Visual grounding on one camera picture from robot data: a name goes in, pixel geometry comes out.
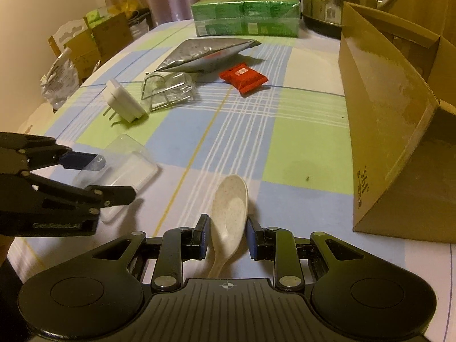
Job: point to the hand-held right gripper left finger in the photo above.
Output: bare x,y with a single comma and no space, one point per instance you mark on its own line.
203,238

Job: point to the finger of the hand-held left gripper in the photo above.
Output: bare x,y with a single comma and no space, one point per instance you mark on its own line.
107,194
74,159

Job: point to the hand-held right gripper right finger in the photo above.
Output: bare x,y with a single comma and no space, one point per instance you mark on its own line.
251,238

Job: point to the clear plastic case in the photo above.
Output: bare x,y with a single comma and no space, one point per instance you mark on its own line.
131,164

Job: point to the white speckled spoon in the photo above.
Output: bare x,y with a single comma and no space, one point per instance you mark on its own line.
229,203

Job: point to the clear glass jar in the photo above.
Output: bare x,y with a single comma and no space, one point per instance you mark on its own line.
171,91

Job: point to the silver foil pouch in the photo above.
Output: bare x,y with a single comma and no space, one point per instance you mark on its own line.
199,53

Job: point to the brown cardboard box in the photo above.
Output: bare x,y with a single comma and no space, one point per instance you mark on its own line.
384,114

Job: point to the clear bag with white items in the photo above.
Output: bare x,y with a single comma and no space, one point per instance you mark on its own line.
60,78

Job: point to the white plug adapter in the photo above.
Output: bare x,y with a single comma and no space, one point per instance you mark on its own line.
124,101

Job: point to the small brown carton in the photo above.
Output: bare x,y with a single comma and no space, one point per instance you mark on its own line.
83,55

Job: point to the white wooden chair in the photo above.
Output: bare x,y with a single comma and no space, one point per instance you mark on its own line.
66,34

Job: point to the tall brown carton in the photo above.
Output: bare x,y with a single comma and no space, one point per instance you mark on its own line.
114,37

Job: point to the green carton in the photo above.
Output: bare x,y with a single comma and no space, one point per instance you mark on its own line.
94,17

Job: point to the yellow plastic bag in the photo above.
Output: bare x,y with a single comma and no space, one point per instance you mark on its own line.
123,9

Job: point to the red snack packet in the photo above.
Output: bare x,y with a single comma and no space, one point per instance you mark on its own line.
244,78

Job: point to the green wrapped tissue pack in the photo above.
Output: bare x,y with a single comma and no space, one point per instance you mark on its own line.
245,16

